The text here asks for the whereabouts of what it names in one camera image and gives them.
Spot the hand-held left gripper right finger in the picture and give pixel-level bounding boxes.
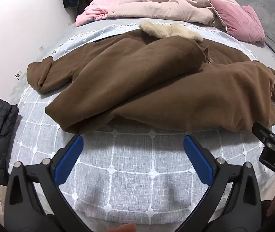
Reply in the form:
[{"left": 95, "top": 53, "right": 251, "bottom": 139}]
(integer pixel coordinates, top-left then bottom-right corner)
[{"left": 176, "top": 135, "right": 262, "bottom": 232}]

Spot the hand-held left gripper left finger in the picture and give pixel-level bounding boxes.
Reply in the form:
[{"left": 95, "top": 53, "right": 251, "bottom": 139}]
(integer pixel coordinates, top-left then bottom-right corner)
[{"left": 4, "top": 135, "right": 97, "bottom": 232}]

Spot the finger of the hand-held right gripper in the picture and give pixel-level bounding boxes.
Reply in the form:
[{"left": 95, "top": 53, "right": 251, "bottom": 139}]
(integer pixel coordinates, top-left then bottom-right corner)
[{"left": 252, "top": 121, "right": 275, "bottom": 148}]

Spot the brown coat with fur collar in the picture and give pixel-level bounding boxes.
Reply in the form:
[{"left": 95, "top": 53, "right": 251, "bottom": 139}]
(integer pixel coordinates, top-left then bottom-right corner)
[{"left": 26, "top": 20, "right": 275, "bottom": 134}]

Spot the person's left hand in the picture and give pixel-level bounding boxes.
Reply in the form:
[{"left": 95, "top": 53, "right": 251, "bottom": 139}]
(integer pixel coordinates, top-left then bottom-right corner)
[{"left": 107, "top": 223, "right": 136, "bottom": 232}]

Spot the grey checked blanket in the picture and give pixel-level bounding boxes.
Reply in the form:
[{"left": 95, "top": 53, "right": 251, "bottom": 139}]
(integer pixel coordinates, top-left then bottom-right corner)
[{"left": 8, "top": 23, "right": 275, "bottom": 219}]

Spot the grey pillow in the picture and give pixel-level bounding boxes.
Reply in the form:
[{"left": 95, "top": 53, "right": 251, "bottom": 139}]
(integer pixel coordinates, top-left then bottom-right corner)
[{"left": 232, "top": 0, "right": 275, "bottom": 78}]

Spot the pink pillow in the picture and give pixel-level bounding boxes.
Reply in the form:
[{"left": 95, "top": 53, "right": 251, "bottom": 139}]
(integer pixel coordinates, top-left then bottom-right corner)
[{"left": 207, "top": 0, "right": 266, "bottom": 43}]

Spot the pink and beige duvet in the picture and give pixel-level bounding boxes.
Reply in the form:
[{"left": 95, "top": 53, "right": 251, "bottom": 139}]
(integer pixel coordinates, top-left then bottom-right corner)
[{"left": 75, "top": 0, "right": 239, "bottom": 33}]

